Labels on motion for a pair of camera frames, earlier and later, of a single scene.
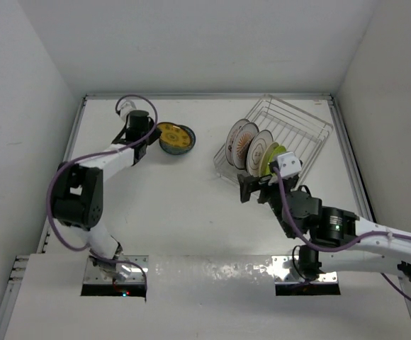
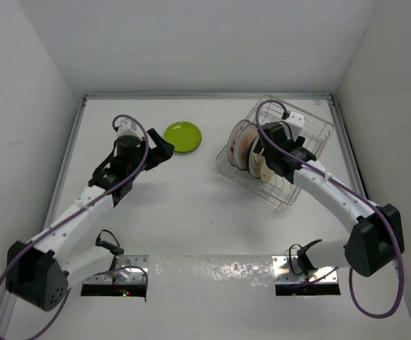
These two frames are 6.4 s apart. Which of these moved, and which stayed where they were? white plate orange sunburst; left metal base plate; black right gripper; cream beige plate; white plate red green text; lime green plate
Moved: lime green plate; black right gripper
Stayed: white plate orange sunburst; white plate red green text; left metal base plate; cream beige plate
